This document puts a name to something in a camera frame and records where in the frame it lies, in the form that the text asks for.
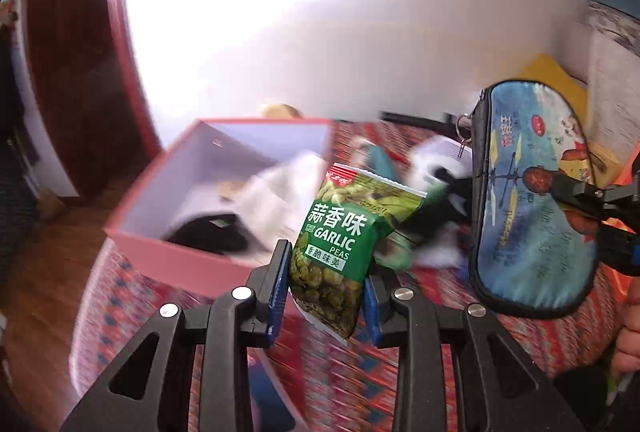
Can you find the black and white cloth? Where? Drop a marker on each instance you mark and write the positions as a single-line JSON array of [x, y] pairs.
[[445, 172]]

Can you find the yellow pillow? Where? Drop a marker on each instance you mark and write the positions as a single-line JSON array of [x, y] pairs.
[[550, 82]]

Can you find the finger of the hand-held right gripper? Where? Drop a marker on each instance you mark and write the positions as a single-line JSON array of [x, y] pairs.
[[580, 197]]

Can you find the blue printed zipper pouch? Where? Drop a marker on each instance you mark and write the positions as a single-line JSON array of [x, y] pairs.
[[525, 252]]

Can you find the black stick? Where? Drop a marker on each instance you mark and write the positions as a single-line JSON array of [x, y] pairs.
[[415, 120]]

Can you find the black fuzzy cloth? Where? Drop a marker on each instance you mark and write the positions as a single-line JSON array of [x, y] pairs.
[[580, 392]]

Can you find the person's right hand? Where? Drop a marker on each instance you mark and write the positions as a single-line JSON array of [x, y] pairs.
[[630, 337]]

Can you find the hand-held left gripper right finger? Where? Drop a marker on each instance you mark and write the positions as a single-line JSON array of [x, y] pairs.
[[371, 312]]

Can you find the green peas snack packet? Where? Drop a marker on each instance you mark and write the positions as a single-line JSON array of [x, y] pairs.
[[335, 237]]

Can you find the pale yellow round object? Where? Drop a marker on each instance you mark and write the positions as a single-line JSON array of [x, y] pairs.
[[280, 111]]

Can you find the red patterned bed blanket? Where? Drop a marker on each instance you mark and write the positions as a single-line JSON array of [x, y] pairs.
[[525, 342]]

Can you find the dark wooden door frame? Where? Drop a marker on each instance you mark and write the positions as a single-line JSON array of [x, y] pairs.
[[75, 62]]

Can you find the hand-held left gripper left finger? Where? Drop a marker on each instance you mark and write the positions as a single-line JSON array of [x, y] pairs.
[[280, 292]]

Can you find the teal cloth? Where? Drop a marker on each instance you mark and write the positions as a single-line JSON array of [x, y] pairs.
[[380, 162]]

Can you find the pink cardboard box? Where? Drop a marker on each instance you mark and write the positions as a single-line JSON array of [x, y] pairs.
[[165, 257]]

